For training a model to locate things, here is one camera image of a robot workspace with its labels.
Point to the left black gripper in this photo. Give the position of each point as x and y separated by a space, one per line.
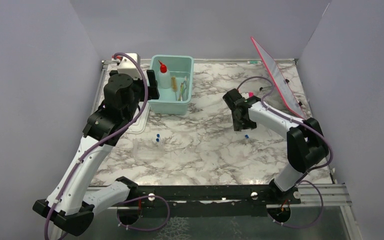
153 93

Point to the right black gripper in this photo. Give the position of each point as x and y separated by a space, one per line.
238 126

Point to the teal plastic bin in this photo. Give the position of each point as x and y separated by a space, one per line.
179 67

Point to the tan test tube brush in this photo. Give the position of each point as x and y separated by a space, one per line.
174 84

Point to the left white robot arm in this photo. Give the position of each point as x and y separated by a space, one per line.
68 206

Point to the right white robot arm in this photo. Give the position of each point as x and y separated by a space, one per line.
305 144

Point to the white bin lid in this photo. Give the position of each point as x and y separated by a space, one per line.
139 126

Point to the whiteboard stand rod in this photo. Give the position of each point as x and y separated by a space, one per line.
264 88

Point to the white red-capped wash bottle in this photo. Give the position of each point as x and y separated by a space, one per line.
164 76

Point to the pink framed whiteboard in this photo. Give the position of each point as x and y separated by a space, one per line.
279 81

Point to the green capped marker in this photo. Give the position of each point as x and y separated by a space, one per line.
254 62

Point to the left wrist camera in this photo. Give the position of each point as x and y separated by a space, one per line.
126 66

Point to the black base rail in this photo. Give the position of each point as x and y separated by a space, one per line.
193 201

